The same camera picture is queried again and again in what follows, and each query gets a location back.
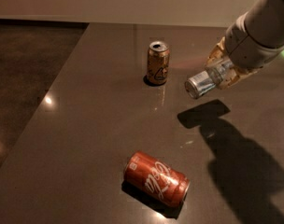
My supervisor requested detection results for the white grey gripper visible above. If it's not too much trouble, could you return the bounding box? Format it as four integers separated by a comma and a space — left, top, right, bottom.
205, 12, 284, 90

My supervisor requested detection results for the silver blue redbull can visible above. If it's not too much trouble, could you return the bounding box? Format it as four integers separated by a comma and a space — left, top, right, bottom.
185, 59, 233, 99

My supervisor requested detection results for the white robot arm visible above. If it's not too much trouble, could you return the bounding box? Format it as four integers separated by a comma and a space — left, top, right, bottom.
205, 0, 284, 89

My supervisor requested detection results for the gold orange soda can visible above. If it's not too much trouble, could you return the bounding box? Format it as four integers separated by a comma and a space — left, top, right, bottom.
147, 41, 170, 85

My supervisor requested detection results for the red coca-cola can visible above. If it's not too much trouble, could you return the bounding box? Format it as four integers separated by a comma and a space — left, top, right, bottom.
123, 151, 190, 208

